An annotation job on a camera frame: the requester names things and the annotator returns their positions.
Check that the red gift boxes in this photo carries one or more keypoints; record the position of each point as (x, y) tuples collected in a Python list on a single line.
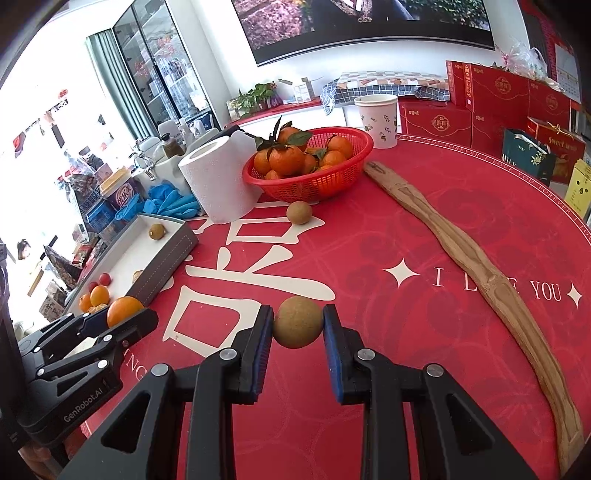
[(484, 102)]

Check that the green potted plant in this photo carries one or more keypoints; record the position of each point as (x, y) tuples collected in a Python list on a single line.
[(260, 98)]

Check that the red gift bag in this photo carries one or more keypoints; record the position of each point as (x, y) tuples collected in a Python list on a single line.
[(565, 145)]

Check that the blue snack pack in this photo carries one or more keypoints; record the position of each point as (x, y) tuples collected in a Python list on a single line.
[(100, 215)]

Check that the glass display cabinet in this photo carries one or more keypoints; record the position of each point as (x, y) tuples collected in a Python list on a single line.
[(159, 65)]

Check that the white paper towel roll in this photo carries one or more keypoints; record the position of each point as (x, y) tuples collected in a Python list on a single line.
[(214, 174)]

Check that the dark green gift bag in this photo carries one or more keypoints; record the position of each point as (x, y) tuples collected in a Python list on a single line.
[(529, 155)]

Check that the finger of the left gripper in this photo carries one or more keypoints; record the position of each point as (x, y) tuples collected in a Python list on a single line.
[(69, 331), (106, 346)]

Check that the wall television screen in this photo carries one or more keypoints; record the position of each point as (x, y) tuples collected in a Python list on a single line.
[(282, 28)]

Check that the tangerines with leaves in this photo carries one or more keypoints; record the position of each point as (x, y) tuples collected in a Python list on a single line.
[(287, 152)]

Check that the white bag with buckle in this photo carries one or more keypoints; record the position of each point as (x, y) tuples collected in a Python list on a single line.
[(151, 166)]

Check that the white paper cup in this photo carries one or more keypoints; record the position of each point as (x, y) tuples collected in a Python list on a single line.
[(379, 113)]

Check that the plaid cloth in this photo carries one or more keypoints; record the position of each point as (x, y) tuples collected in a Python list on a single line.
[(349, 86)]

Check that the dried fruit husk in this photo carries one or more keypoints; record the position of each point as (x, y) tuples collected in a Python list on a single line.
[(136, 275)]

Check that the orange in tray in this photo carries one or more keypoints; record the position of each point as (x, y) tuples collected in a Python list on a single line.
[(84, 303)]

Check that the orange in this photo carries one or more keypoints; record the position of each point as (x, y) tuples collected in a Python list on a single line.
[(84, 303), (122, 309), (99, 296)]

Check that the red plastic basket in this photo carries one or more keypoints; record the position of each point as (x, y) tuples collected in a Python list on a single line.
[(323, 184)]

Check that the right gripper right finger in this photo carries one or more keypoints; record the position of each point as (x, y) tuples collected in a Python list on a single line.
[(407, 408)]

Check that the long wooden stick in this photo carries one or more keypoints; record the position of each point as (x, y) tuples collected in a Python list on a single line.
[(504, 299)]

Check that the grey rectangular tray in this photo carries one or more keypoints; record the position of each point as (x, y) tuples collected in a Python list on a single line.
[(133, 250)]

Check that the blue rubber gloves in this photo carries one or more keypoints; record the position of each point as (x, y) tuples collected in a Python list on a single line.
[(163, 200)]

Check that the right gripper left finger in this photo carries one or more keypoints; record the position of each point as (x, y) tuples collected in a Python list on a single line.
[(186, 412)]

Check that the brown longan in tray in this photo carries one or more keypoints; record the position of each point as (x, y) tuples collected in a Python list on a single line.
[(156, 231)]

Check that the milk tea cup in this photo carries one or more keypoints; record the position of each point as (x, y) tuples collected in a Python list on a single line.
[(118, 189)]

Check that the yellow small box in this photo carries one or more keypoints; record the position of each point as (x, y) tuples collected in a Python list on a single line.
[(578, 195)]

